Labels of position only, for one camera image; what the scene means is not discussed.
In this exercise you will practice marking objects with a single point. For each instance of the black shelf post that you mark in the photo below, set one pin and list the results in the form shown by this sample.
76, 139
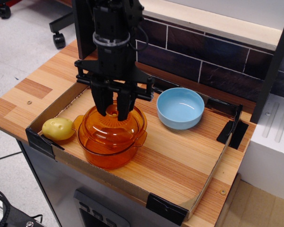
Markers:
84, 27
269, 80

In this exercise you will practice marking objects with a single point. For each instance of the light blue bowl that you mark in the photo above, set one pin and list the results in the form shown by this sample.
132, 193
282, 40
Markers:
180, 108

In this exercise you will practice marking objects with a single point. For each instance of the orange transparent pot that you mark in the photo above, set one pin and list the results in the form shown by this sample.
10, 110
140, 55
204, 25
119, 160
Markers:
111, 161

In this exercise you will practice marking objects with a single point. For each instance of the black right shelf post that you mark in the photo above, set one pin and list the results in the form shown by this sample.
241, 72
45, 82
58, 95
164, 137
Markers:
269, 80

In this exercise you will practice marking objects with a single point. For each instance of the black left shelf post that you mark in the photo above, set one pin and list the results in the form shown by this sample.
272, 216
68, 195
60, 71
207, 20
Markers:
84, 27

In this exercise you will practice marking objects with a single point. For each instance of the black office chair base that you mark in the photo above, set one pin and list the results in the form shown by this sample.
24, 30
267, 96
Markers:
57, 25

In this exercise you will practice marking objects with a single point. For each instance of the black caster wheel top left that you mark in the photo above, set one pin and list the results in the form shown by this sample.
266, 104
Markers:
5, 11

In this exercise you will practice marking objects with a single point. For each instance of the yellow toy potato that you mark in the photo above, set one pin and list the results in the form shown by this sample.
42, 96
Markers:
58, 128

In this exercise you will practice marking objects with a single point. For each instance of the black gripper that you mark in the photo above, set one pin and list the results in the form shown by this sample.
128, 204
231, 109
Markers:
115, 71

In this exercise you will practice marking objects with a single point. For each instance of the cardboard fence with black tape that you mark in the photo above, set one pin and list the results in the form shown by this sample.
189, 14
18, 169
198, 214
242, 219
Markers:
175, 178

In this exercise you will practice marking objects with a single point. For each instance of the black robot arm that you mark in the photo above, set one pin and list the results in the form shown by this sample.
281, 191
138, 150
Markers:
105, 31

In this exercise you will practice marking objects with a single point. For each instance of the grey toy oven front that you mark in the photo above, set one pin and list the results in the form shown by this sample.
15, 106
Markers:
94, 214

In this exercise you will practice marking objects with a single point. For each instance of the white toy sink unit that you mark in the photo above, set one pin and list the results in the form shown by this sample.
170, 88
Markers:
263, 163

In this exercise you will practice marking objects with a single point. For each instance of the orange transparent pot lid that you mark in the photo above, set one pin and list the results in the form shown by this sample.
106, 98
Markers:
106, 135

